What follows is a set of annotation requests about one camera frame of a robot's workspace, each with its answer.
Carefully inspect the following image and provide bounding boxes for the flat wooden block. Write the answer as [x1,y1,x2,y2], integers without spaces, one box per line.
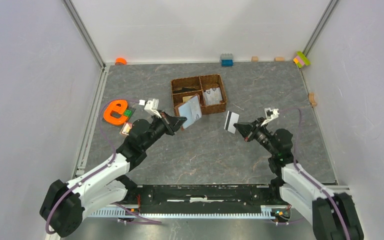
[274,56,285,62]

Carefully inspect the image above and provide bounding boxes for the brown wicker divided basket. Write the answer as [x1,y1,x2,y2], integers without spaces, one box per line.
[170,74,228,115]

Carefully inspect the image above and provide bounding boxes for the green toy block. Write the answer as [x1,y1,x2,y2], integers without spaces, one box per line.
[122,108,136,119]

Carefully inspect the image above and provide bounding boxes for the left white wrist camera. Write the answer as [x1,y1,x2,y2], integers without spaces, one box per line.
[138,98,162,119]

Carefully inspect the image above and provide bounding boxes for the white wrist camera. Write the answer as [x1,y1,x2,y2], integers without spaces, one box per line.
[261,107,280,126]
[138,98,162,119]

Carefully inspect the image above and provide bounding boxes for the black card in basket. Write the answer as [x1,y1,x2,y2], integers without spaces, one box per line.
[172,87,197,94]

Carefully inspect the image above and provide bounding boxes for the pink card on table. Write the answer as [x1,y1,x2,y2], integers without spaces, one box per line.
[119,122,133,136]

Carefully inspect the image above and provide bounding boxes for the green pink yellow brick stack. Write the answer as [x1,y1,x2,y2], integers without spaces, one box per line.
[293,51,311,69]

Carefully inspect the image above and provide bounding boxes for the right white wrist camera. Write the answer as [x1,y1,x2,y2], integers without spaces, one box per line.
[261,107,280,126]

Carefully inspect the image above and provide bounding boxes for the wooden arch block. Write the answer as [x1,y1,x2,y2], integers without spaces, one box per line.
[308,92,318,108]

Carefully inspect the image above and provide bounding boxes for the orange plastic letter toy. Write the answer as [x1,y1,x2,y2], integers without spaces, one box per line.
[103,99,128,126]

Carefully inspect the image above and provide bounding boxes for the blue grey toy brick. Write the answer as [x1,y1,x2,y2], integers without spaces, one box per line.
[220,53,234,67]

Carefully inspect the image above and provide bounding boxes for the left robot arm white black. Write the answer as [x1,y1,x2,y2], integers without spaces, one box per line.
[39,110,187,238]

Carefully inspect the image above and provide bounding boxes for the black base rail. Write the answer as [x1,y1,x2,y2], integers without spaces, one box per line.
[121,184,287,214]

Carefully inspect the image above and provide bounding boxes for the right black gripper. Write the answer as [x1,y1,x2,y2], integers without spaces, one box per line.
[233,117,277,156]

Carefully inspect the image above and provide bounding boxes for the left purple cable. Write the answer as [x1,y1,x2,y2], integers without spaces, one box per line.
[45,98,163,235]

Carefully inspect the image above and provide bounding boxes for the white card black stripe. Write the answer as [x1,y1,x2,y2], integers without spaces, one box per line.
[224,111,240,134]

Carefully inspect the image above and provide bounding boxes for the gold card in basket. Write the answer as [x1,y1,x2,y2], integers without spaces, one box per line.
[182,95,194,103]

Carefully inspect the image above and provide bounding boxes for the brown leather card holder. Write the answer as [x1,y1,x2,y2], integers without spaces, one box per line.
[174,94,203,130]

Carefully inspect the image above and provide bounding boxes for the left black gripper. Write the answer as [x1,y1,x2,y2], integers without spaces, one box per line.
[142,109,187,151]

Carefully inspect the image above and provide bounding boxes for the small wooden block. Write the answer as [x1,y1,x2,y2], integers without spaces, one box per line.
[251,56,259,62]

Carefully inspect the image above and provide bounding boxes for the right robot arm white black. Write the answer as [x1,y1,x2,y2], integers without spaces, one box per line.
[233,117,365,240]

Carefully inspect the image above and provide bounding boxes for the white cards in basket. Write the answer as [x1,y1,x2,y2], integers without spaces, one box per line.
[203,87,223,106]

